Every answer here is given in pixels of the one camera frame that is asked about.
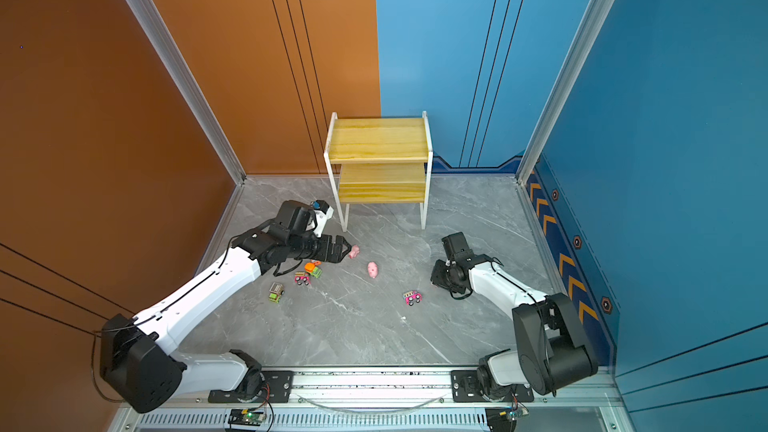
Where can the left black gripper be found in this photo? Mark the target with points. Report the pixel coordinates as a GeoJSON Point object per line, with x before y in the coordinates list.
{"type": "Point", "coordinates": [326, 253]}

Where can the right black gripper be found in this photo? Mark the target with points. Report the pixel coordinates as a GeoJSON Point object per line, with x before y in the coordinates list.
{"type": "Point", "coordinates": [436, 277]}

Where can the pink pig toy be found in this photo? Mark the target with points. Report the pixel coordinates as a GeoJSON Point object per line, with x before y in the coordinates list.
{"type": "Point", "coordinates": [354, 251]}
{"type": "Point", "coordinates": [372, 270]}

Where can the white frame wooden shelf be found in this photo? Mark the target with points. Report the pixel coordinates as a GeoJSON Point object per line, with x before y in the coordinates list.
{"type": "Point", "coordinates": [379, 161]}

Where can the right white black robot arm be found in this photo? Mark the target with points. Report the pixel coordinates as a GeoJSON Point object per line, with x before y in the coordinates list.
{"type": "Point", "coordinates": [552, 348]}

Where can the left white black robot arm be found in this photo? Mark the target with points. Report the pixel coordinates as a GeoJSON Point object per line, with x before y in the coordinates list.
{"type": "Point", "coordinates": [140, 357]}

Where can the orange green mixer truck toy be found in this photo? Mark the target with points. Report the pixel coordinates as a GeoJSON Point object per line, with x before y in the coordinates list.
{"type": "Point", "coordinates": [313, 268]}

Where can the pink toy truck right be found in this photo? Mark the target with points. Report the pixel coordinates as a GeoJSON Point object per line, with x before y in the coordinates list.
{"type": "Point", "coordinates": [412, 297]}

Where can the pink toy truck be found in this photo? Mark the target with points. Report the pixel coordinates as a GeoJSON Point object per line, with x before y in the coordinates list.
{"type": "Point", "coordinates": [302, 278]}
{"type": "Point", "coordinates": [412, 297]}

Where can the pink toy truck left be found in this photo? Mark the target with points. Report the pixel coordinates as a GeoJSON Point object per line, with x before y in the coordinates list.
{"type": "Point", "coordinates": [302, 278]}

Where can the green beige toy truck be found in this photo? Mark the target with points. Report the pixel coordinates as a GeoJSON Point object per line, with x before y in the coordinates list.
{"type": "Point", "coordinates": [276, 292]}

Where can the right green circuit board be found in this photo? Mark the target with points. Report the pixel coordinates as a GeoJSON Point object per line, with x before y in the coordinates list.
{"type": "Point", "coordinates": [505, 419]}

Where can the green circuit board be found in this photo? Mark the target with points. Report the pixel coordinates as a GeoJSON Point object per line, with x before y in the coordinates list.
{"type": "Point", "coordinates": [248, 419]}
{"type": "Point", "coordinates": [505, 419]}

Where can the left green circuit board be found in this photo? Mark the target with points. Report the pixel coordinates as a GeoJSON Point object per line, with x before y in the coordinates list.
{"type": "Point", "coordinates": [248, 419]}

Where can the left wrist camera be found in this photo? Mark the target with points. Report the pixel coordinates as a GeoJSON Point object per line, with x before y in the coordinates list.
{"type": "Point", "coordinates": [323, 212]}

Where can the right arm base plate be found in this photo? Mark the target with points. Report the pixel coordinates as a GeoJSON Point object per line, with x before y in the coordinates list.
{"type": "Point", "coordinates": [478, 386]}

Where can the aluminium front rail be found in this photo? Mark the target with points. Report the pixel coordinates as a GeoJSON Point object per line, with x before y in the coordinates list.
{"type": "Point", "coordinates": [394, 387]}

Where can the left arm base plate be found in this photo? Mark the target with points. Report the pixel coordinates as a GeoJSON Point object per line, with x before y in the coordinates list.
{"type": "Point", "coordinates": [273, 386]}

